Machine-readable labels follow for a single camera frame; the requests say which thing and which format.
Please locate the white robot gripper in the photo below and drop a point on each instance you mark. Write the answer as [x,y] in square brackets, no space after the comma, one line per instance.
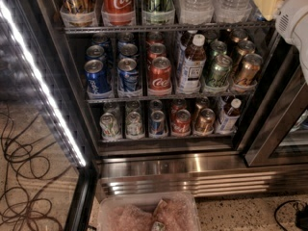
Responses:
[291,19]

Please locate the blue silver redbull can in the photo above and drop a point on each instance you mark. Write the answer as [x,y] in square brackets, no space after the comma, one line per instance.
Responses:
[258,15]

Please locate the green can middle front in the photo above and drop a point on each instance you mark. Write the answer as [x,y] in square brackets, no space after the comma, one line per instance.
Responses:
[216,76]

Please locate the green can top shelf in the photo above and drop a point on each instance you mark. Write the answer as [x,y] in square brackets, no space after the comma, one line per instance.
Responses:
[157,12]

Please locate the small tea bottle bottom shelf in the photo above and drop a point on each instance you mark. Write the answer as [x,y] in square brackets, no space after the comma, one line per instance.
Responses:
[228,117]

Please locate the red coca-cola can middle shelf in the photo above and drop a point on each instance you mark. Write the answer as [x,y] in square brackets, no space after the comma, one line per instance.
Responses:
[159,78]

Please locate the red coca-cola can shelf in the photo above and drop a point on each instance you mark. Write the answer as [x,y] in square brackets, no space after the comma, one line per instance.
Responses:
[159,78]
[118,12]

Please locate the closed right fridge door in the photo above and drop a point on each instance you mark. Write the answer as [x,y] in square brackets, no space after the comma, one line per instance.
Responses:
[273,145]

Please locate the gold can bottom shelf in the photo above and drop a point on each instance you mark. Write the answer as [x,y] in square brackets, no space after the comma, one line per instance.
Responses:
[205,120]

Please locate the gold can shelf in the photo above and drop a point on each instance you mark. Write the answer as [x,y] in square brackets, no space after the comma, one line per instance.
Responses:
[78,13]
[205,120]

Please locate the red coca-cola can top shelf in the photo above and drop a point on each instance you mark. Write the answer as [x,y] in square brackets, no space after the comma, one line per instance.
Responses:
[118,12]

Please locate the red can bottom shelf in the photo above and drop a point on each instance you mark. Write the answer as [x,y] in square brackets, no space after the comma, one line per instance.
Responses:
[181,125]

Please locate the blue pepsi can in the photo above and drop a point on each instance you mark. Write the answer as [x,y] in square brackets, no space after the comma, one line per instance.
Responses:
[128,78]
[99,86]

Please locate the blue can bottom shelf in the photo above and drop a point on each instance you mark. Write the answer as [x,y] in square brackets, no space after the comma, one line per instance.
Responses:
[157,124]

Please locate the white green can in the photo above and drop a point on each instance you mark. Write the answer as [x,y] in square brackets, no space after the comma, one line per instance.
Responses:
[109,126]
[134,126]

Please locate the blue pepsi can front left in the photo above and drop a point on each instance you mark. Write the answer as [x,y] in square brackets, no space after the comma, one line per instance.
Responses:
[99,86]

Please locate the gold can top shelf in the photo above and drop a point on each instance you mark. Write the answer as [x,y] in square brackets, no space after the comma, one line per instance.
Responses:
[78,13]

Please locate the white green can bottom left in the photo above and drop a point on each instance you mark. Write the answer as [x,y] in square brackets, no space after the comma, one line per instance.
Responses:
[109,126]

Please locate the open glass fridge door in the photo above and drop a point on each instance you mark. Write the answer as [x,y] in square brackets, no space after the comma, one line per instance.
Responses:
[47,177]

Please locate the clear water bottle right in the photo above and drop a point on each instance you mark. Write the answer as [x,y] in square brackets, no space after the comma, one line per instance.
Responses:
[231,11]

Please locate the clear water bottle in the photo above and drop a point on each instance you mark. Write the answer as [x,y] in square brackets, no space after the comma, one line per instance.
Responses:
[231,11]
[194,12]

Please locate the clear water bottle left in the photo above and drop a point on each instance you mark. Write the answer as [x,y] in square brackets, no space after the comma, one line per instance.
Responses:
[194,12]

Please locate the brown tea bottle white cap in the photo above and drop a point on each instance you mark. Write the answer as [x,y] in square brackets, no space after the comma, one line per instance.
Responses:
[192,66]

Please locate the clear plastic bin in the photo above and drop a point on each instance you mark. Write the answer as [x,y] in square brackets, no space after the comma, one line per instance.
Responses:
[161,211]

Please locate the middle wire shelf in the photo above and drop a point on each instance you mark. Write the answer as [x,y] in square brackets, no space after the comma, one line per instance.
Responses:
[171,96]

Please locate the wire shelf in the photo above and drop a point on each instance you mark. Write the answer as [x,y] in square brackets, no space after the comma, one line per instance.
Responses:
[167,27]
[171,96]

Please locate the top wire shelf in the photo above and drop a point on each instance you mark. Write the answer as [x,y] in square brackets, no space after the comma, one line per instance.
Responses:
[167,27]

